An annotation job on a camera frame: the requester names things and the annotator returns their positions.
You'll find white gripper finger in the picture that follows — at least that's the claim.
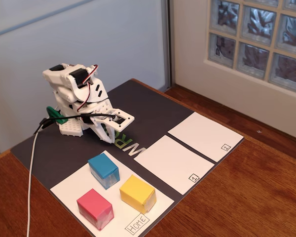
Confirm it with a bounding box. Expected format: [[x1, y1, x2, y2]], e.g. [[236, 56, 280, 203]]
[[90, 120, 115, 144], [106, 124, 116, 139]]

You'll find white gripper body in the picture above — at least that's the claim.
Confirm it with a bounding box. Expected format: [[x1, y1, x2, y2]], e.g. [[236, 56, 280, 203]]
[[73, 98, 114, 129]]

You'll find blue paper box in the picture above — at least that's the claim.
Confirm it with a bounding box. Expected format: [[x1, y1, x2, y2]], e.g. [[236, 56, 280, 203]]
[[87, 152, 120, 190]]

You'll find white home zone paper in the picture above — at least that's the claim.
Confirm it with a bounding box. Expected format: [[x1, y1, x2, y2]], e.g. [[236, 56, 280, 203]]
[[50, 150, 175, 237]]

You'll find yellow paper box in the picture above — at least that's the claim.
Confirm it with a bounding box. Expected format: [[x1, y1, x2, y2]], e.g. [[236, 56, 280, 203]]
[[119, 174, 157, 215]]

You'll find white zone 1 paper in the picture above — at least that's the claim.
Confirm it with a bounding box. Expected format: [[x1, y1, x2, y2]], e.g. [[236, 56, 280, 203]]
[[133, 134, 216, 196]]

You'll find pink paper box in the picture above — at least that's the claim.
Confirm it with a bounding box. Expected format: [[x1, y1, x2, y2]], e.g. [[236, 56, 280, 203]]
[[76, 188, 114, 231]]

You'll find white zone 2 paper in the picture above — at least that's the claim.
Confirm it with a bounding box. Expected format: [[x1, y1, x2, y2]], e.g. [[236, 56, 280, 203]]
[[167, 112, 245, 163]]

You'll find green clamp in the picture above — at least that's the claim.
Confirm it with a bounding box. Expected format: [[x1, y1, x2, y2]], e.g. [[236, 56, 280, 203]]
[[46, 106, 69, 125]]

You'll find dark grey mat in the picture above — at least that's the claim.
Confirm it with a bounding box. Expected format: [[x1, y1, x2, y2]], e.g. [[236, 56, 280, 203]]
[[10, 78, 245, 237]]

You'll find pale blue sliding panel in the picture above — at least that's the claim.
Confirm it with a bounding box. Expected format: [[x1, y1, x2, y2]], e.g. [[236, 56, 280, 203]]
[[0, 0, 168, 158]]

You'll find glass block window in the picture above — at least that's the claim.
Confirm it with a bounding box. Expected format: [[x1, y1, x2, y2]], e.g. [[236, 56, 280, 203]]
[[203, 0, 296, 97]]

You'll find thin black camera cable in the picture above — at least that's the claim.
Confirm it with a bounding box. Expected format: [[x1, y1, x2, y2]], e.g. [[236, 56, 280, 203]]
[[34, 112, 117, 135]]

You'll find red white black servo wire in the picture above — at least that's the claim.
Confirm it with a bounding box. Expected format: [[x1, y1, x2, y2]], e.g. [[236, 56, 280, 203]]
[[77, 64, 100, 113]]

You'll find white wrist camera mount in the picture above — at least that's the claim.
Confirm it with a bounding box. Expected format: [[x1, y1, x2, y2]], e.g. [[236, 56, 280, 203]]
[[92, 108, 135, 131]]

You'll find white cable with black plug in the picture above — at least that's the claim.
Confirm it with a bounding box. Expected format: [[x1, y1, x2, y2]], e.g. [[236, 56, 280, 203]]
[[26, 118, 51, 237]]

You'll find grey metal door frame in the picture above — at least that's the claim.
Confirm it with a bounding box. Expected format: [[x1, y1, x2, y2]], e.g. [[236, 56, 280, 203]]
[[161, 0, 176, 91]]

